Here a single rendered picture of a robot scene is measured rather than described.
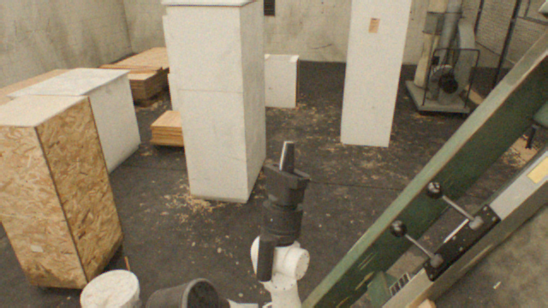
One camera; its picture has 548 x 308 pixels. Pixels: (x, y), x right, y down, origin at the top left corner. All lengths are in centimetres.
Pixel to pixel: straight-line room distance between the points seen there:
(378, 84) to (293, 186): 366
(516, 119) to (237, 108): 225
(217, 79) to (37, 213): 151
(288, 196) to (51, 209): 189
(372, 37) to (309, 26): 455
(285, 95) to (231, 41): 294
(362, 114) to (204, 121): 208
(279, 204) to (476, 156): 53
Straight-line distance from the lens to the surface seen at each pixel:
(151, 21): 973
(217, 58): 287
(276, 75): 558
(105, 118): 408
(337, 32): 863
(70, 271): 274
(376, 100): 438
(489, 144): 103
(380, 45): 422
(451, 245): 88
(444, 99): 582
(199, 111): 306
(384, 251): 114
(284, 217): 75
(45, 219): 253
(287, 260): 79
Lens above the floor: 197
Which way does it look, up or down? 27 degrees down
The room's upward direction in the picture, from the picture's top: straight up
